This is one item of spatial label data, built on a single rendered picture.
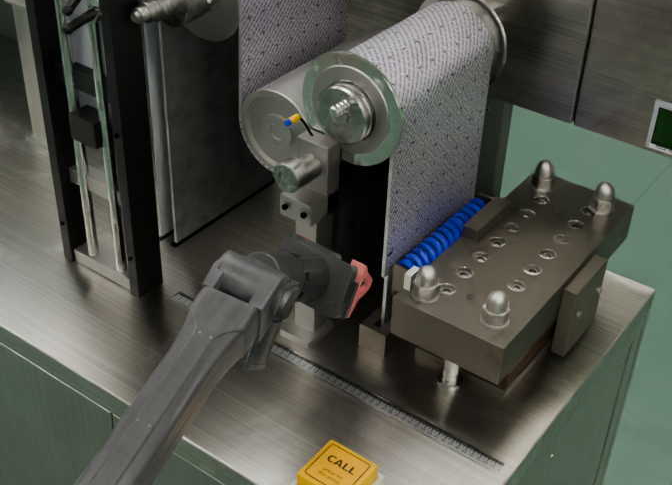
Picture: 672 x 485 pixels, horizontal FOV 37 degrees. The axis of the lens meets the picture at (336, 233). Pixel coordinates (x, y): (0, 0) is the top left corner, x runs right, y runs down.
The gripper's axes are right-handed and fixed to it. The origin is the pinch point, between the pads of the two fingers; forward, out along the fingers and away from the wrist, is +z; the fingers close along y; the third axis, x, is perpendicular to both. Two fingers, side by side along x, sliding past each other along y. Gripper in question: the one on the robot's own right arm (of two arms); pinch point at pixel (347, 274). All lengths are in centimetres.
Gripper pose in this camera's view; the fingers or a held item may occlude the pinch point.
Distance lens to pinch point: 124.6
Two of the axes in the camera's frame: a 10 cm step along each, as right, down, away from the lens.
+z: 5.0, 0.1, 8.7
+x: 3.3, -9.3, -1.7
